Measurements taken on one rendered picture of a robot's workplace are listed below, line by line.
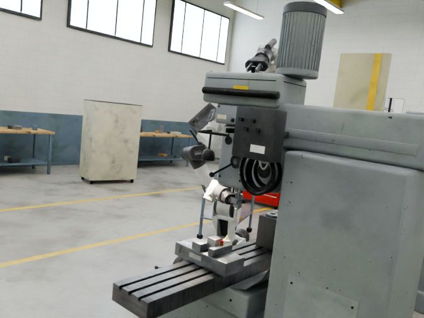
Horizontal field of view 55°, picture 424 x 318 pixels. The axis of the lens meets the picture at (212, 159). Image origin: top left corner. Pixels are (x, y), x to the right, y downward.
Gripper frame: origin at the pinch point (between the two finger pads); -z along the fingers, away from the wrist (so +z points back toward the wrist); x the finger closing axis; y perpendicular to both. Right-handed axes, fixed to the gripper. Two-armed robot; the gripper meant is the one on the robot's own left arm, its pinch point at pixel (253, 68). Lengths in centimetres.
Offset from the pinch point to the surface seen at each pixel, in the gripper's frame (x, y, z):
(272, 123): -29, 0, -52
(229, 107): 6.1, -12.9, -20.0
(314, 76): -33.7, 2.2, -9.5
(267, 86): -14.5, -0.1, -19.5
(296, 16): -23.5, 26.7, -2.8
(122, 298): 20, -58, -109
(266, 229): -9, -92, -20
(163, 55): 587, -291, 719
